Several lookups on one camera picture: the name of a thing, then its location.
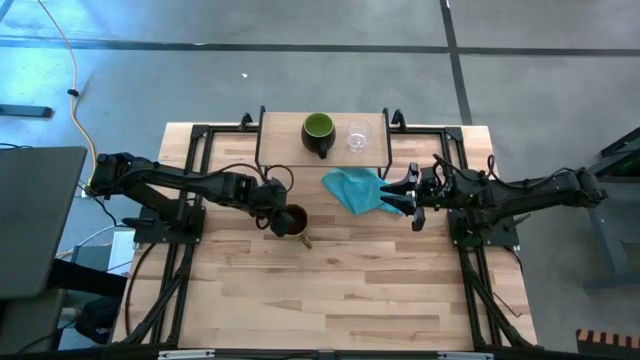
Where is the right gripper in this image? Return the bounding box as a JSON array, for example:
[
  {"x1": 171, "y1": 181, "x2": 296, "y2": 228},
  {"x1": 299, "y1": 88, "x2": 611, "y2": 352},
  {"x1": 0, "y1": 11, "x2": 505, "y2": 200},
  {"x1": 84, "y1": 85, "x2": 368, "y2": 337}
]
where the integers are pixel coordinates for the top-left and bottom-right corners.
[{"x1": 378, "y1": 162, "x2": 451, "y2": 232}]

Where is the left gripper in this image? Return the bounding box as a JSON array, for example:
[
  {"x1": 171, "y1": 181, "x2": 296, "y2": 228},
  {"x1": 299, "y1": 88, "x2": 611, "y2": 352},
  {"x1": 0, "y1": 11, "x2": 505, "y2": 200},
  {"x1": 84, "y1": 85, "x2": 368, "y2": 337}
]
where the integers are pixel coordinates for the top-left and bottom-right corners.
[{"x1": 246, "y1": 177, "x2": 298, "y2": 239}]

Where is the brown olive ceramic mug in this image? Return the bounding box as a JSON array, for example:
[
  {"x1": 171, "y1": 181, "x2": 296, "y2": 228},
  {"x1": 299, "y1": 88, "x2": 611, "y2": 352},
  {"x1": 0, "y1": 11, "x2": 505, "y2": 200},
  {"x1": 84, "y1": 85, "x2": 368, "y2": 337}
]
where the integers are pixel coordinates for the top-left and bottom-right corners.
[{"x1": 282, "y1": 203, "x2": 314, "y2": 250}]

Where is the clear plastic cup with handle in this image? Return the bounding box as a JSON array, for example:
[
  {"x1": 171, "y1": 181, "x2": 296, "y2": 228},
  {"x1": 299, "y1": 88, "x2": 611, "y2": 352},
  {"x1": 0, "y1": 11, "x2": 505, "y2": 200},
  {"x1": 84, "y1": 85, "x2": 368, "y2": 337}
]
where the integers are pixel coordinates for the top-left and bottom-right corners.
[{"x1": 346, "y1": 118, "x2": 374, "y2": 154}]

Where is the dark mug with green inside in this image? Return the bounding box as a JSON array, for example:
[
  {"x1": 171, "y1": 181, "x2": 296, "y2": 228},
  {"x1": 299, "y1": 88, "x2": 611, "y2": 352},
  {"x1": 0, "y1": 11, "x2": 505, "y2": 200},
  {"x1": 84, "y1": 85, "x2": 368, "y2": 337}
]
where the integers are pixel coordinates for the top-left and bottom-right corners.
[{"x1": 300, "y1": 112, "x2": 337, "y2": 160}]

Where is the wooden shelf with black legs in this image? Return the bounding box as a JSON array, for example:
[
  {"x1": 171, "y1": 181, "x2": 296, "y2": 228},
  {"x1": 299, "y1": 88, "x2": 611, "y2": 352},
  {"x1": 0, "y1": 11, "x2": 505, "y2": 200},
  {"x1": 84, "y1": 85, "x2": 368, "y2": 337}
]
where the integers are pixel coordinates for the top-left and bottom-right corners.
[{"x1": 254, "y1": 105, "x2": 394, "y2": 181}]

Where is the teal cloth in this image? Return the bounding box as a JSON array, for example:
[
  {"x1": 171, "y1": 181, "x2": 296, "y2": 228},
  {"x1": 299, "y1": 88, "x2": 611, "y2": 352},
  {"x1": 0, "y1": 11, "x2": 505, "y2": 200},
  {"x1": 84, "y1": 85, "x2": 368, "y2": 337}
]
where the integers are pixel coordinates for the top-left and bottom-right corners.
[{"x1": 320, "y1": 167, "x2": 405, "y2": 216}]

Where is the black hex key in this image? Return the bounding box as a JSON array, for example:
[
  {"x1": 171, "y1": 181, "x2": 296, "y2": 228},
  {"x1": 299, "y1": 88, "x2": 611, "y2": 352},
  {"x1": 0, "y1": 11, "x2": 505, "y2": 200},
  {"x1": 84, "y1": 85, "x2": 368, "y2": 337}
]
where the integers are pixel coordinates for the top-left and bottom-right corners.
[{"x1": 492, "y1": 291, "x2": 524, "y2": 319}]

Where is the white box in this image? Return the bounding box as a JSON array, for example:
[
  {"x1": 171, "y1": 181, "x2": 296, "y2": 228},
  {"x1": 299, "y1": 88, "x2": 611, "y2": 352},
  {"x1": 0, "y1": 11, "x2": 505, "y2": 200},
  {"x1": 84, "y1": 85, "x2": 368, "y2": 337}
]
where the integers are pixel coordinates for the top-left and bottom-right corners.
[{"x1": 108, "y1": 229, "x2": 137, "y2": 276}]

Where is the grey metal stand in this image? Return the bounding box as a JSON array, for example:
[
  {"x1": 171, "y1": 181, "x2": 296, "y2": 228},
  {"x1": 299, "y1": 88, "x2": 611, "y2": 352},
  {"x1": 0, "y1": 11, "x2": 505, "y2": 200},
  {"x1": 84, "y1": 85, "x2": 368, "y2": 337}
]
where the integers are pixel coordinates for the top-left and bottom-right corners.
[{"x1": 582, "y1": 127, "x2": 640, "y2": 291}]

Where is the black bag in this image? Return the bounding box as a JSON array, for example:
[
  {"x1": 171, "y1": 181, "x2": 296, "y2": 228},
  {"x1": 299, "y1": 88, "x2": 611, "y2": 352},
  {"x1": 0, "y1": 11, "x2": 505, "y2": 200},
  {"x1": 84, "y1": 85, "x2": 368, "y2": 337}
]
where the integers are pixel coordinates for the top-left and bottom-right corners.
[{"x1": 74, "y1": 295, "x2": 124, "y2": 346}]

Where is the grey side table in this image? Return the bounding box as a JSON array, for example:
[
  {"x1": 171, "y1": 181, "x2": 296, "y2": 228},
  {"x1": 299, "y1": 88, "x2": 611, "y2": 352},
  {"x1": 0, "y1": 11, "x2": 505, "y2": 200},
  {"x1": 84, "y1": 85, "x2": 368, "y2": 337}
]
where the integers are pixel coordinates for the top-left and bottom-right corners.
[{"x1": 0, "y1": 145, "x2": 89, "y2": 300}]

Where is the grey chair seat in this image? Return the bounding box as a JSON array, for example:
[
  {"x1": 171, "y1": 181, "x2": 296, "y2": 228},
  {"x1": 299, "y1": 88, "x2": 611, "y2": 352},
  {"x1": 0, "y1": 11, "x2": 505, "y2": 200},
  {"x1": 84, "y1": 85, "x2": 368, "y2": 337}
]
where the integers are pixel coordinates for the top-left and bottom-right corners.
[{"x1": 0, "y1": 288, "x2": 69, "y2": 355}]

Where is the black bar on floor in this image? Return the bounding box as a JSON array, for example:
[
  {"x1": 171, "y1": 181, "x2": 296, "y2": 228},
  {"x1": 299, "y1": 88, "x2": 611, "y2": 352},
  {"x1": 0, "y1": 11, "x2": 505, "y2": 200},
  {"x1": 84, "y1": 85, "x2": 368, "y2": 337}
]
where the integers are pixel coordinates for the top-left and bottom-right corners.
[{"x1": 0, "y1": 104, "x2": 55, "y2": 120}]

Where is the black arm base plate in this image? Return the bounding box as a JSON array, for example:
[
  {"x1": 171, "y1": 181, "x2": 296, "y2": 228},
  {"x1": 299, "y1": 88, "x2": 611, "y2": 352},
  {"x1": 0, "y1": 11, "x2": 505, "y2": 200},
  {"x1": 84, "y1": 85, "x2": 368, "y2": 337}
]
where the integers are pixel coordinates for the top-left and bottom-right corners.
[
  {"x1": 133, "y1": 204, "x2": 207, "y2": 245},
  {"x1": 447, "y1": 207, "x2": 521, "y2": 249}
]

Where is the black aluminium table frame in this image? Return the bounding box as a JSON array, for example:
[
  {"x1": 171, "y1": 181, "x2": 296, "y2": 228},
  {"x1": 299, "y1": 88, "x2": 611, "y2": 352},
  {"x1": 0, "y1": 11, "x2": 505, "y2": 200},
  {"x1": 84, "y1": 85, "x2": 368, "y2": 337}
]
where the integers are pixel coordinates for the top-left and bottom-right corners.
[{"x1": 114, "y1": 122, "x2": 539, "y2": 351}]

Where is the silver bracket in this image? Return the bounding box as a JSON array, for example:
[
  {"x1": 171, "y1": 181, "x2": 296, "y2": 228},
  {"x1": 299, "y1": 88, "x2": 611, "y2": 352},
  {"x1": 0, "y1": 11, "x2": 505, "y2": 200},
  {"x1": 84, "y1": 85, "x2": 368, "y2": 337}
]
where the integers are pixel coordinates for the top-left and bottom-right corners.
[
  {"x1": 158, "y1": 349, "x2": 216, "y2": 360},
  {"x1": 438, "y1": 351, "x2": 495, "y2": 360}
]

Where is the black cable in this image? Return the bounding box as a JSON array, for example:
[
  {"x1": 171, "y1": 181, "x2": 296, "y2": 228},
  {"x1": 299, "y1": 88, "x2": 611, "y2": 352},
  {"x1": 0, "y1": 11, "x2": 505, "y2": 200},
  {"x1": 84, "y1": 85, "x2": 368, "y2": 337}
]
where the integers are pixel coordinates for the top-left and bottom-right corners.
[{"x1": 123, "y1": 242, "x2": 156, "y2": 337}]

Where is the yellow cable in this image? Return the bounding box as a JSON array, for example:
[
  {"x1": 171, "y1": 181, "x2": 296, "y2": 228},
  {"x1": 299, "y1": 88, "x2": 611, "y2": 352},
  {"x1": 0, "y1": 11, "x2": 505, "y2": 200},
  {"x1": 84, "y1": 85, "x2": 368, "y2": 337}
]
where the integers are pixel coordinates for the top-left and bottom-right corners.
[{"x1": 37, "y1": 0, "x2": 99, "y2": 194}]

